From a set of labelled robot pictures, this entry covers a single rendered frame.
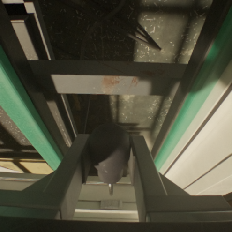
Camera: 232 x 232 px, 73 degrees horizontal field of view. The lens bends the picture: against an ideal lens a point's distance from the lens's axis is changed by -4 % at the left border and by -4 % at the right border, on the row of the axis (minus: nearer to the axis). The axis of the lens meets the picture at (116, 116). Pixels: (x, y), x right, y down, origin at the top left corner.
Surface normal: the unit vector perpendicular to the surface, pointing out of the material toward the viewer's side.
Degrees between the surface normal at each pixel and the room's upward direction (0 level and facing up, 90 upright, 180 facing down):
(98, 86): 0
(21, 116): 0
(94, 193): 90
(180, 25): 0
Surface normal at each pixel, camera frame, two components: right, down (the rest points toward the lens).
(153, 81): -0.02, 0.79
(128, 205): 0.02, -0.61
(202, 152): -1.00, -0.03
